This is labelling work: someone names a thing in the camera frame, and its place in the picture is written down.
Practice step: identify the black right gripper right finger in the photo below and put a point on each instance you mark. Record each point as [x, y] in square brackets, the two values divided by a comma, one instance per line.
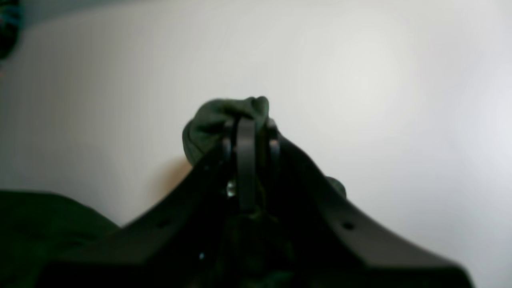
[335, 244]

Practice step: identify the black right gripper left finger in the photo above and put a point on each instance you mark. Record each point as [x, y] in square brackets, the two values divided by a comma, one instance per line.
[179, 237]

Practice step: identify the dark green t-shirt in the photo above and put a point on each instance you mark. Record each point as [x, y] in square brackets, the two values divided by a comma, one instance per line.
[255, 250]

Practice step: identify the teal black cordless drill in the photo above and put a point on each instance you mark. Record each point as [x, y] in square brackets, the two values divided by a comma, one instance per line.
[11, 22]

